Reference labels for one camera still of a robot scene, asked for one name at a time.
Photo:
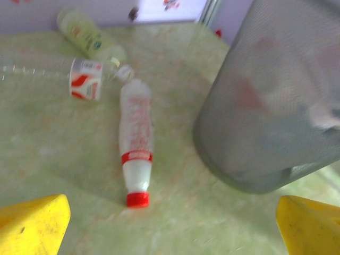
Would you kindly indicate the white bottle with red cap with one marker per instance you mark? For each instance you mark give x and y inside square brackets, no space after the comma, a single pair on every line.
[136,132]

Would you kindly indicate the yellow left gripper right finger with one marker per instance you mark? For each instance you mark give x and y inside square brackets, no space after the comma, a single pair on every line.
[310,228]

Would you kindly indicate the aluminium frame post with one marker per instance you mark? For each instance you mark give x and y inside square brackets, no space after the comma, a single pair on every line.
[210,12]

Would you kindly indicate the green lotion bottle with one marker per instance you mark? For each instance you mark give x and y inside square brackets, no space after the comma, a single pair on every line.
[85,37]

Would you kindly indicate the clear bottle red-white label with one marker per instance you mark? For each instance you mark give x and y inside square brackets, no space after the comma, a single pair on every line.
[85,82]

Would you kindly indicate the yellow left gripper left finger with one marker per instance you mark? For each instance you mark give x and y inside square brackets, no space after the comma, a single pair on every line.
[32,228]

